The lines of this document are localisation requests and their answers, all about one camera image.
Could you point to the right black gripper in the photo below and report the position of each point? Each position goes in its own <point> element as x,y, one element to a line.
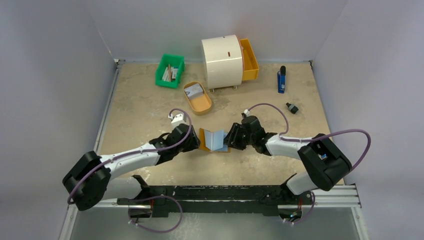
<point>234,136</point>

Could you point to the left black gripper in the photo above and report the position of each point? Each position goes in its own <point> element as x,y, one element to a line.
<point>193,143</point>

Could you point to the orange card holder wallet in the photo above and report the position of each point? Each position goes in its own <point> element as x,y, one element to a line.
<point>213,142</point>

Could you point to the orange oval tray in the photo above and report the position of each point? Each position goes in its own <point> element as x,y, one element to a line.
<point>200,105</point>

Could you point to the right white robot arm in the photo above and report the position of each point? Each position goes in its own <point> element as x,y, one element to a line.
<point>324,163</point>

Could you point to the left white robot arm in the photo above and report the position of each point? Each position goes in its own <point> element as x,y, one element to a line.
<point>87,181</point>

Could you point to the silver credit cards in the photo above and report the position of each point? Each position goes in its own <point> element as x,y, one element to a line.
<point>193,91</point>

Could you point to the small black knob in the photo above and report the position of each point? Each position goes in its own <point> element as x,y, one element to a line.
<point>292,108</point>

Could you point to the green plastic bin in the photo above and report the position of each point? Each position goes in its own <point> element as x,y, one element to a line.
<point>169,71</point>

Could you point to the orange open drawer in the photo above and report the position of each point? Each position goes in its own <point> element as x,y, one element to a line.
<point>250,64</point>

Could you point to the blue black marker pen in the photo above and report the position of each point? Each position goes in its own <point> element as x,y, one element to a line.
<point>281,79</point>

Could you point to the cream round drawer cabinet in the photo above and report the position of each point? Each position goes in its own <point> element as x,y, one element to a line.
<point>223,62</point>

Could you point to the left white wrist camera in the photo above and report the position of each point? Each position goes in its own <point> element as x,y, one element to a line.
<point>177,119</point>

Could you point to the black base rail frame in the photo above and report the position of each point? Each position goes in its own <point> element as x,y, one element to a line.
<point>158,201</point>

